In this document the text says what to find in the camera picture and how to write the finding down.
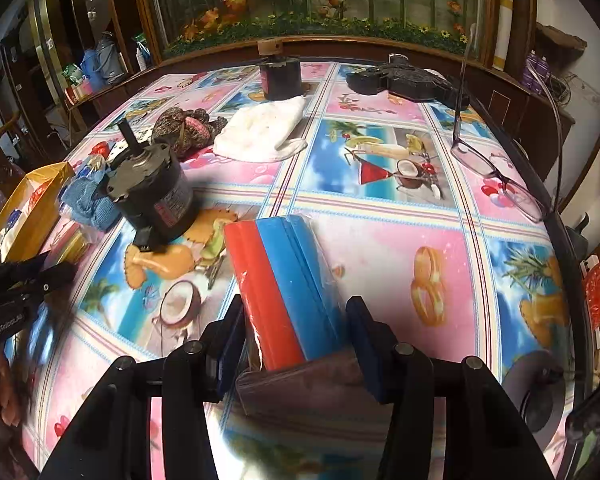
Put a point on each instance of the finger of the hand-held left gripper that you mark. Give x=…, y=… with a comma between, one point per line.
x=55, y=277
x=22, y=267

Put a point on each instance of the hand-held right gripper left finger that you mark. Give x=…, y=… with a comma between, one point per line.
x=225, y=360

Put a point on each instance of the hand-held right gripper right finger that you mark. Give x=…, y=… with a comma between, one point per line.
x=365, y=355

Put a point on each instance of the yellow cardboard box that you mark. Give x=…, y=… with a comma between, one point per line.
x=35, y=220

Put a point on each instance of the blue knit cloth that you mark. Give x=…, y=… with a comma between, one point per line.
x=90, y=205

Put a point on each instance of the multicolour sponge pack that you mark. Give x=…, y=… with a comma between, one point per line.
x=290, y=290

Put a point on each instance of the black geared motor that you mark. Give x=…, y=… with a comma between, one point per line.
x=155, y=200

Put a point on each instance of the small red plastic bag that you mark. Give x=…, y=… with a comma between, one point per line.
x=101, y=149

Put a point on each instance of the white cotton glove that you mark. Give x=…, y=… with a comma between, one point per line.
x=260, y=127

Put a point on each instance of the person's left hand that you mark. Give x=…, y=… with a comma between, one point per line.
x=5, y=400

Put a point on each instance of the colourful sponge pack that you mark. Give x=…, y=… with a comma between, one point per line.
x=75, y=247

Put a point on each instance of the blue tissue packet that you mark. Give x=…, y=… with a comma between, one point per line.
x=14, y=217

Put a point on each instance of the large red plastic bag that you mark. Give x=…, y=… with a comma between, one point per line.
x=39, y=195

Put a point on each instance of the wooden chair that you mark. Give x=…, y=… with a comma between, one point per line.
x=0, y=170

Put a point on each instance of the blue and white plastic bag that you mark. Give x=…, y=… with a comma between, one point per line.
x=91, y=162

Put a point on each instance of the grey round disc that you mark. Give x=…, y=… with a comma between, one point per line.
x=535, y=390

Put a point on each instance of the green packet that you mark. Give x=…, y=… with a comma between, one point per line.
x=72, y=74

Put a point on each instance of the blue plastic jug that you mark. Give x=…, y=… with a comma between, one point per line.
x=91, y=70

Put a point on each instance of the translucent water jug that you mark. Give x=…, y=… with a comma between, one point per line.
x=112, y=60

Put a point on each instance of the eyeglasses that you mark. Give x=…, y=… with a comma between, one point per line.
x=475, y=155

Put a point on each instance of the white spray bottle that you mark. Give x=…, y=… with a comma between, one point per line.
x=142, y=57

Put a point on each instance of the wooden display cabinet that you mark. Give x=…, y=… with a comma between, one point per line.
x=77, y=0

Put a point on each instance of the black clamp tool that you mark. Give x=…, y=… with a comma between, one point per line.
x=410, y=82

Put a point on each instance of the black canister with wooden cap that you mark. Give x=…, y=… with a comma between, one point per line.
x=280, y=77

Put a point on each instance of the purple bottle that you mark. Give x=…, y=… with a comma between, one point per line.
x=529, y=71
x=541, y=73

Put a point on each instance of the glass case with artificial plants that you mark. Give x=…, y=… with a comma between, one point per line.
x=330, y=0

